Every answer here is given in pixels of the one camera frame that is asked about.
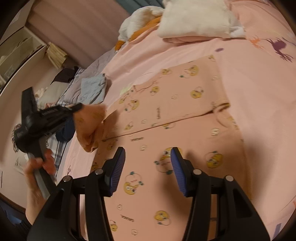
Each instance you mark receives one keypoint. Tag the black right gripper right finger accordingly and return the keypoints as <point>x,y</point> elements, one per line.
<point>237,219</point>

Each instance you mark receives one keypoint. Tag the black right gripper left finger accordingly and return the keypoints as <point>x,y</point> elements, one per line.
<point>59,218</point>

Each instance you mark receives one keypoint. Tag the pink duck print pajama garment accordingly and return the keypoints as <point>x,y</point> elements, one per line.
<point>184,106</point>

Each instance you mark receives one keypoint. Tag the person's left hand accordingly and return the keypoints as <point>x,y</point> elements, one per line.
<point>36,164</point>

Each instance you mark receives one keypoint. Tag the plaid grey pillow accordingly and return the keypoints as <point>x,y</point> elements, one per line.
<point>53,96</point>

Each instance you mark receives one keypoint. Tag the dark navy garment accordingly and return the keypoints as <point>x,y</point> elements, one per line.
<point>67,132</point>

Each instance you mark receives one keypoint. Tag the grey folded garment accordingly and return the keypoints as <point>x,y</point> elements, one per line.
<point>93,89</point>

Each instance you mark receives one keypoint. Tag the white shelf unit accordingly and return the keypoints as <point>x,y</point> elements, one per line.
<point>17,50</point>

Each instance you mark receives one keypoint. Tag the white goose plush toy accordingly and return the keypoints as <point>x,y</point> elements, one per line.
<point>140,21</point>

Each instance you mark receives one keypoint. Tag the pink animal print bedsheet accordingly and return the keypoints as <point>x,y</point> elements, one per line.
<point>258,75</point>

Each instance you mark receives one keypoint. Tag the teal grey curtain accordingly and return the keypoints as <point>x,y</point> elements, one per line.
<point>135,4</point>

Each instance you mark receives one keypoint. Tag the pink folded garment under white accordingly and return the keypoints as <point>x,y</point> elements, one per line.
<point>187,39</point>

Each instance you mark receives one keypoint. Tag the white folded fleece garment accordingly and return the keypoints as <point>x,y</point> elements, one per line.
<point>199,19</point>

